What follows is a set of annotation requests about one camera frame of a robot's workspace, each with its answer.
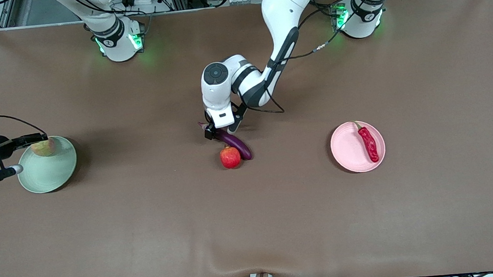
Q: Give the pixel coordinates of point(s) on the yellow-pink peach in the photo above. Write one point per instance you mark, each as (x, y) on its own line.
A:
(44, 148)

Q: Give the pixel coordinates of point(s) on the brown table cover mat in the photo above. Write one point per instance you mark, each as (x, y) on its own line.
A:
(254, 227)

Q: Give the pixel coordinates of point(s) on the pale green round plate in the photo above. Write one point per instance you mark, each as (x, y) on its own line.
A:
(49, 173)

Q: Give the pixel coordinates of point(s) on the red apple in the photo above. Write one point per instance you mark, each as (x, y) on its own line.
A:
(230, 158)

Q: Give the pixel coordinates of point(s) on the pink round plate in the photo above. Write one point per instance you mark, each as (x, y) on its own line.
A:
(347, 147)

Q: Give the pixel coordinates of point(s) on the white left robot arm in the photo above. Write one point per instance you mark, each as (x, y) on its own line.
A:
(284, 10)

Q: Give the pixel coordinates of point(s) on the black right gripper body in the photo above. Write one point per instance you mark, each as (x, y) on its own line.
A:
(7, 146)

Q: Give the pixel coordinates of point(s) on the red chili pepper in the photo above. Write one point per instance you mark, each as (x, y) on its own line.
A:
(368, 143)

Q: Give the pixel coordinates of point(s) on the purple eggplant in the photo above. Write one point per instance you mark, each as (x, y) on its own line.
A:
(239, 146)

